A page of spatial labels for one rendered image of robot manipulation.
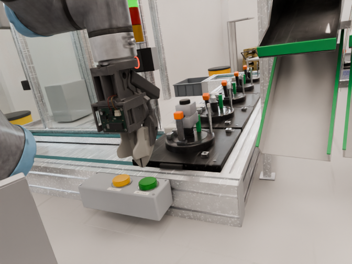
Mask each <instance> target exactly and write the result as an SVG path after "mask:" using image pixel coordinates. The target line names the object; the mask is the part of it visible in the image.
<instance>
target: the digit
mask: <svg viewBox="0 0 352 264"><path fill-rule="evenodd" d="M134 58H135V59H137V61H138V67H134V68H130V69H131V70H134V71H143V70H144V68H143V64H142V58H141V53H140V51H137V56H136V57H134Z"/></svg>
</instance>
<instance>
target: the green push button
mask: <svg viewBox="0 0 352 264"><path fill-rule="evenodd" d="M157 184H158V183H157V179H156V178H154V177H145V178H143V179H141V180H140V181H139V182H138V185H139V188H140V189H141V190H150V189H153V188H155V187H156V186H157Z"/></svg>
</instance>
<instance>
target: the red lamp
mask: <svg viewBox="0 0 352 264"><path fill-rule="evenodd" d="M129 12H130V17H131V24H132V26H133V25H141V18H140V12H139V7H129Z"/></svg>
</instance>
